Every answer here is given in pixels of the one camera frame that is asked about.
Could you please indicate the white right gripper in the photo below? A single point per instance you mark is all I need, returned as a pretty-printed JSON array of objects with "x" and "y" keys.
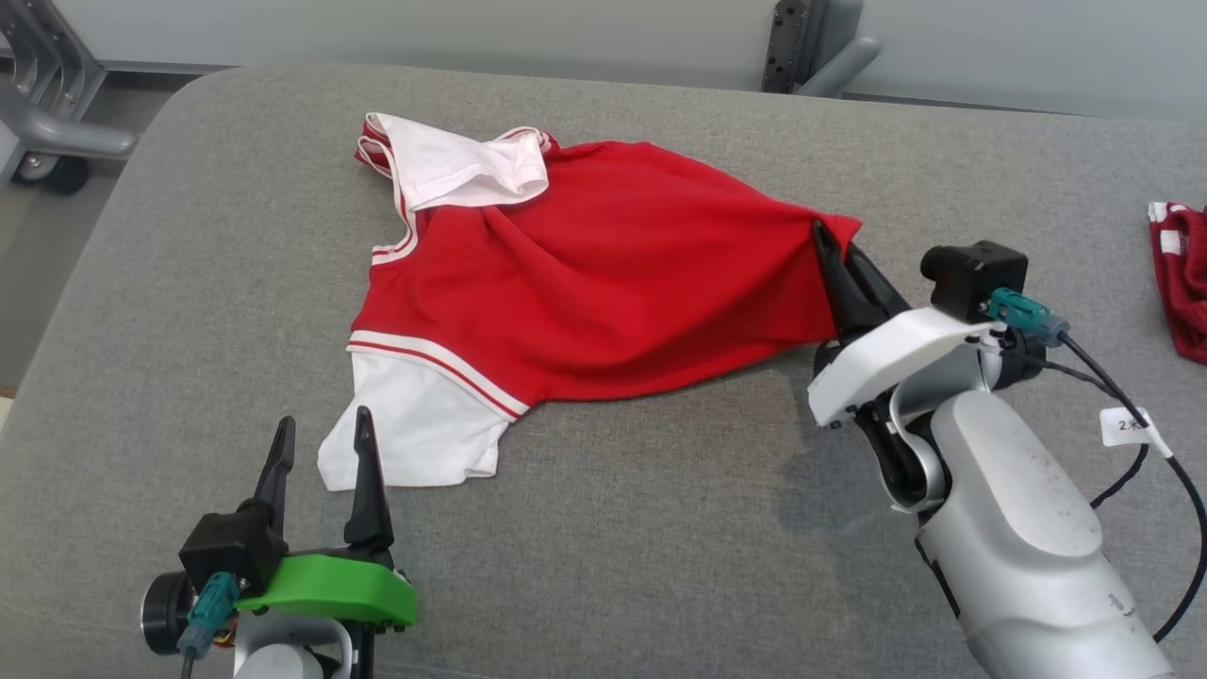
[{"x": 886, "y": 363}]

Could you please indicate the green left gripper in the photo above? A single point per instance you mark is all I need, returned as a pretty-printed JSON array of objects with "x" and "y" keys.
[{"x": 330, "y": 589}]

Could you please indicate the red and white jersey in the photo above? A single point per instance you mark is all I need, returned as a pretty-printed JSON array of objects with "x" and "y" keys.
[{"x": 603, "y": 273}]

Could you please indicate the red shorts with white trim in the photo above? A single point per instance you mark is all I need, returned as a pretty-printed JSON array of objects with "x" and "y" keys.
[{"x": 1183, "y": 283}]

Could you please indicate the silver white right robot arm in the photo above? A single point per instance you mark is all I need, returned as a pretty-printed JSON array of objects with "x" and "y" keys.
[{"x": 1018, "y": 547}]

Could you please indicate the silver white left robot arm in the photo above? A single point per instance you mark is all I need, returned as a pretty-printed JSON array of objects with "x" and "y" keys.
[{"x": 283, "y": 655}]

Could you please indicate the grey fabric sofa cushion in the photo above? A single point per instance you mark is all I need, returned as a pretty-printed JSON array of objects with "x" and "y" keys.
[{"x": 613, "y": 566}]

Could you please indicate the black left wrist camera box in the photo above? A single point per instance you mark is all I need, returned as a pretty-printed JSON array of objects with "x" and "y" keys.
[{"x": 231, "y": 552}]

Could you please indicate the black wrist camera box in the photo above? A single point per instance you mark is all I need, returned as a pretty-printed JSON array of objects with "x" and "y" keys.
[
  {"x": 976, "y": 278},
  {"x": 231, "y": 552}
]

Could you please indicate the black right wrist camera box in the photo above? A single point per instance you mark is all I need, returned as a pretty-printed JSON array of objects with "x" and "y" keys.
[{"x": 976, "y": 278}]

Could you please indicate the grey metal frame post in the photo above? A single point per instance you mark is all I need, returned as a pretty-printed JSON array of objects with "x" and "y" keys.
[{"x": 811, "y": 47}]

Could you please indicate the grey metal frame with wheel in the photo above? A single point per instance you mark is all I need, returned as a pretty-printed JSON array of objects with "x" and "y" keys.
[{"x": 47, "y": 113}]

